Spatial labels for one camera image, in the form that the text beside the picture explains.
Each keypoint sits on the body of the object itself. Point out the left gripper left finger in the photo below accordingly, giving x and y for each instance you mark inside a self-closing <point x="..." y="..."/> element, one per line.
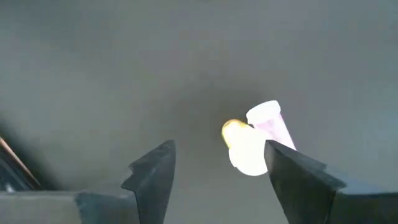
<point x="155" y="186"/>

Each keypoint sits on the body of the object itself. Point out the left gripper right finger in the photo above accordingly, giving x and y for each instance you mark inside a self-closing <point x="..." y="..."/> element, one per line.
<point x="298" y="186"/>

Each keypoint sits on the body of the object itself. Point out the pink medicine bottle white cap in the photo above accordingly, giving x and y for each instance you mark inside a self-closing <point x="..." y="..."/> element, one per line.
<point x="264" y="113"/>

